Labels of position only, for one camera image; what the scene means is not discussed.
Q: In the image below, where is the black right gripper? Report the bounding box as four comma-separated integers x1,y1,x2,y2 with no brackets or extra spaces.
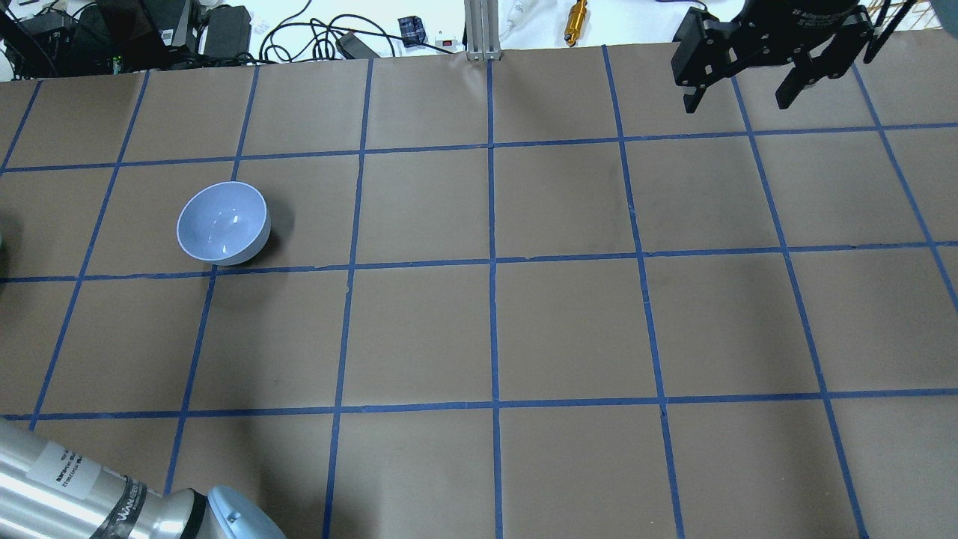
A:
671,1,876,114

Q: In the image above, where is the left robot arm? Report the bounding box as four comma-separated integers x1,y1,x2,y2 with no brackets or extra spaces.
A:
1,421,284,538

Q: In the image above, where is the blue bowl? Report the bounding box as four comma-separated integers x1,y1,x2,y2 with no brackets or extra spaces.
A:
177,181,272,266

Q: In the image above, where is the gold cylindrical tool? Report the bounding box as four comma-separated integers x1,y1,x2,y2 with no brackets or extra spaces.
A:
562,0,588,47

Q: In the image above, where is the small blue device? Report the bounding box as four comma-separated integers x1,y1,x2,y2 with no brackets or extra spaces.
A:
397,15,427,49

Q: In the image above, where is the aluminium frame post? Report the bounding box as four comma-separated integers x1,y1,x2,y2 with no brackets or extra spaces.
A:
463,0,502,61

